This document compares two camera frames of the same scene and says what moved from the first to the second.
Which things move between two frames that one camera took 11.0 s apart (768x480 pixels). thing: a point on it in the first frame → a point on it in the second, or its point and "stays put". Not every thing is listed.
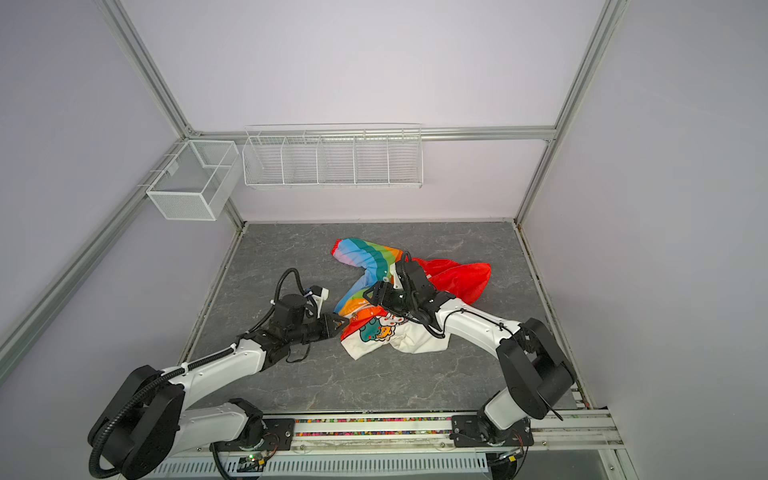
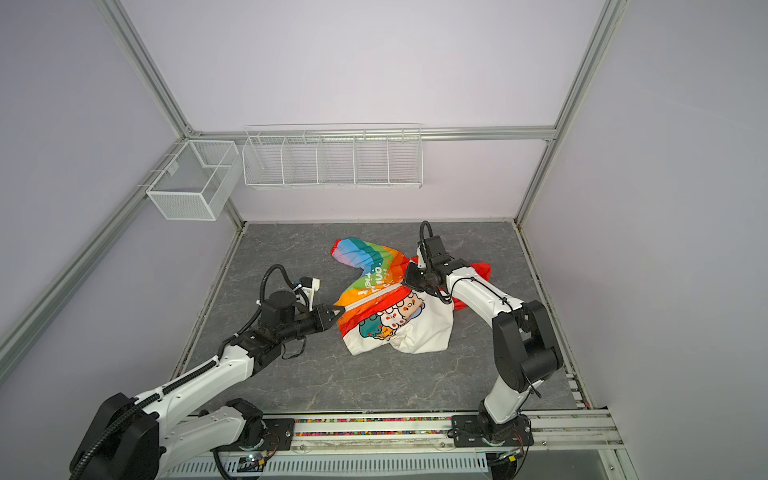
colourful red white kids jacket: (371, 329) stays put
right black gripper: (390, 289) → (411, 278)
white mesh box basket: (199, 183) stays put
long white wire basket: (334, 156) stays put
